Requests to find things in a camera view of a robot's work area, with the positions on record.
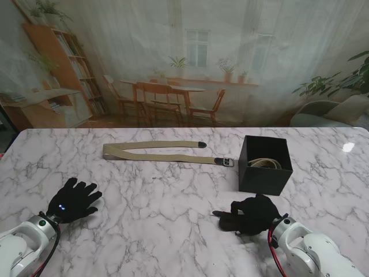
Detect printed room backdrop cloth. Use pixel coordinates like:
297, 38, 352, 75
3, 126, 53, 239
0, 0, 369, 129

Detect beige woven belt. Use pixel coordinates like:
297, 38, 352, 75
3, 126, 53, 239
102, 140, 235, 168
247, 158, 283, 170

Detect arm red black cables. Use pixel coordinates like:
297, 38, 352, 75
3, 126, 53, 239
28, 224, 61, 277
267, 227, 288, 277

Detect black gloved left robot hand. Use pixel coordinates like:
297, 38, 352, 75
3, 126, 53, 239
46, 177, 103, 223

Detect left arm red black cables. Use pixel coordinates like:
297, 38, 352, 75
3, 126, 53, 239
28, 224, 61, 277

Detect right arm red black cables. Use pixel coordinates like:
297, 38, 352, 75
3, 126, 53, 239
267, 227, 288, 277

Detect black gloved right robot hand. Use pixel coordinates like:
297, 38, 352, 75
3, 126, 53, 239
229, 193, 283, 236

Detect black belt storage box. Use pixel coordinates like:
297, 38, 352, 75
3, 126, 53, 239
238, 134, 294, 196

